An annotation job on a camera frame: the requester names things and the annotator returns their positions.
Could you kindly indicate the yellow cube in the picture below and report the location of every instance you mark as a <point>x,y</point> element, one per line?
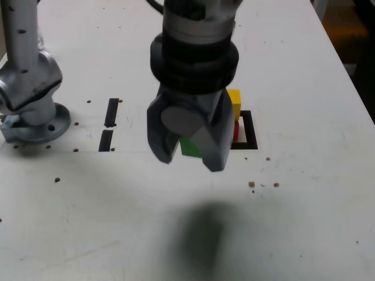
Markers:
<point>235,102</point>

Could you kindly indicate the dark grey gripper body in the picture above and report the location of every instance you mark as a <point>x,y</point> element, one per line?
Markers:
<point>190,99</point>

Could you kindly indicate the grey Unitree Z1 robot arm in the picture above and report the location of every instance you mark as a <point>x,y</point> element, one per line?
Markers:
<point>29,73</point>

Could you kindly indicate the black tape strip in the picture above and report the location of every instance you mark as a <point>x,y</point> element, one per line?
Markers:
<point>106,140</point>

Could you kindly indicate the black tape square outline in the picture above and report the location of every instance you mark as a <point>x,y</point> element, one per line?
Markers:
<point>250,137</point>

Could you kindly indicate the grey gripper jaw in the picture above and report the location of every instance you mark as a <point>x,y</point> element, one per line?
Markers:
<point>216,140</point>

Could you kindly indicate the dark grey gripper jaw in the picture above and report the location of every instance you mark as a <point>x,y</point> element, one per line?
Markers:
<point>159,137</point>

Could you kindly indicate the green cube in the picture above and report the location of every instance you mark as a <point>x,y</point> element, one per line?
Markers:
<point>189,147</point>

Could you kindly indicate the red cube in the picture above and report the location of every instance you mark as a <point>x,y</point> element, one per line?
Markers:
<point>236,131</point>

